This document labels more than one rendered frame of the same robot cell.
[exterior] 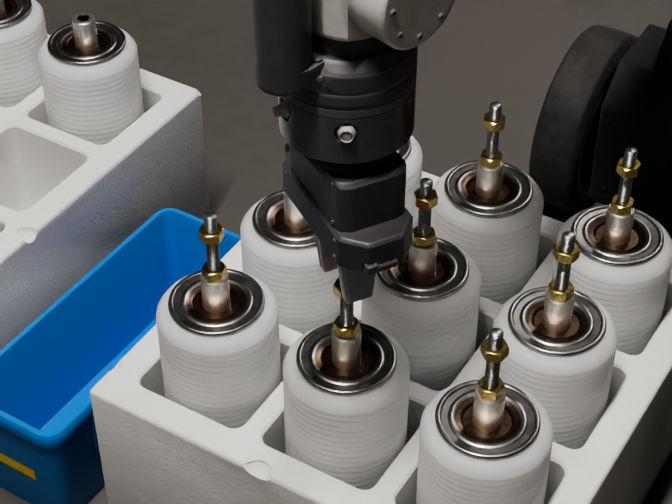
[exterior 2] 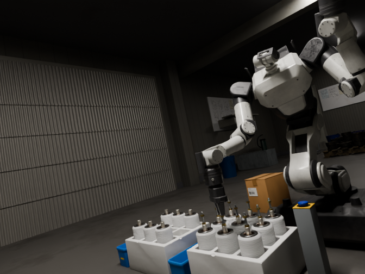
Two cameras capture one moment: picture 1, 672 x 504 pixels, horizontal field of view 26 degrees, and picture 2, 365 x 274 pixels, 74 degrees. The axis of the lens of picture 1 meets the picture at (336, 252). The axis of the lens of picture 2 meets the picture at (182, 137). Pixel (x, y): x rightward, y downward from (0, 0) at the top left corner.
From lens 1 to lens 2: 57 cm
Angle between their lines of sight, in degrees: 48
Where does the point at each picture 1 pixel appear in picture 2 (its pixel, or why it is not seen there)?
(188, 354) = (200, 237)
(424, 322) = (239, 229)
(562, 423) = (267, 242)
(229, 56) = not seen: hidden behind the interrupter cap
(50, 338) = (184, 256)
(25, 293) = (180, 249)
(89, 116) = (191, 224)
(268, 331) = (213, 232)
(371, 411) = (229, 237)
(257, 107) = not seen: hidden behind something
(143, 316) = not seen: hidden behind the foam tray
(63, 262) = (187, 246)
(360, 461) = (230, 250)
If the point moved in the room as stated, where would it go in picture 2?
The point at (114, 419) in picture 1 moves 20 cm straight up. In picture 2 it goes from (190, 255) to (182, 212)
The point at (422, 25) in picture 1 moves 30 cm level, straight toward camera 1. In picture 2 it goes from (218, 160) to (204, 166)
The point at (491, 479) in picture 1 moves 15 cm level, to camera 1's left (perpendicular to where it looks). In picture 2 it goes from (249, 240) to (212, 244)
